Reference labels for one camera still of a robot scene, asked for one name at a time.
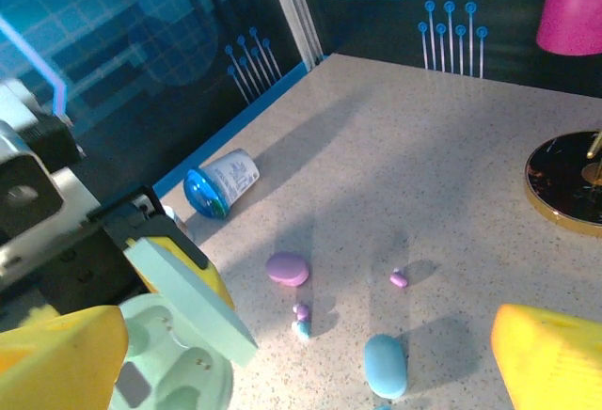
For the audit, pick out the orange printed dessert can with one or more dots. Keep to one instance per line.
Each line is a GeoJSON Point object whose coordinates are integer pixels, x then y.
{"type": "Point", "coordinates": [171, 216]}

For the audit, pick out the gold glass rack stand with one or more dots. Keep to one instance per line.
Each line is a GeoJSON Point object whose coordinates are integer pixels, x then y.
{"type": "Point", "coordinates": [559, 179]}

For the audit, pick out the light blue earbud charging case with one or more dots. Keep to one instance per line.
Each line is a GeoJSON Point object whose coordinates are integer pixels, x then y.
{"type": "Point", "coordinates": [385, 367]}

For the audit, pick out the pale green earbud charging case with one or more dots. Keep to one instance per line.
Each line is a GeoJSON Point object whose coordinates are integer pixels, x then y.
{"type": "Point", "coordinates": [188, 316]}

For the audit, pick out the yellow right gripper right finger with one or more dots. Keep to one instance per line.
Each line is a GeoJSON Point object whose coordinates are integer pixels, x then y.
{"type": "Point", "coordinates": [555, 363]}

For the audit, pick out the pink wine glass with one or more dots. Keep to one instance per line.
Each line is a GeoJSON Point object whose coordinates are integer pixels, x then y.
{"type": "Point", "coordinates": [574, 15]}

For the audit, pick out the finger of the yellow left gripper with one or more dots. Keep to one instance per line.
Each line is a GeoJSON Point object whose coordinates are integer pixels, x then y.
{"type": "Point", "coordinates": [211, 283]}

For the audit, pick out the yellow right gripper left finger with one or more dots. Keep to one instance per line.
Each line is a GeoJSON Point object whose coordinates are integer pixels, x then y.
{"type": "Point", "coordinates": [56, 363]}

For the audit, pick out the purple earbud charging case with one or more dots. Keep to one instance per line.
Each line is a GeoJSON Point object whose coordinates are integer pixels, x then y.
{"type": "Point", "coordinates": [287, 269]}

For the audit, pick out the yogurt cup with blue lid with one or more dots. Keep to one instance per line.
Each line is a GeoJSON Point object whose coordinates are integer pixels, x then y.
{"type": "Point", "coordinates": [235, 175]}

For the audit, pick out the aluminium frame post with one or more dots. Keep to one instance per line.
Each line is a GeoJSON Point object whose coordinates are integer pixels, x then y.
{"type": "Point", "coordinates": [294, 10]}

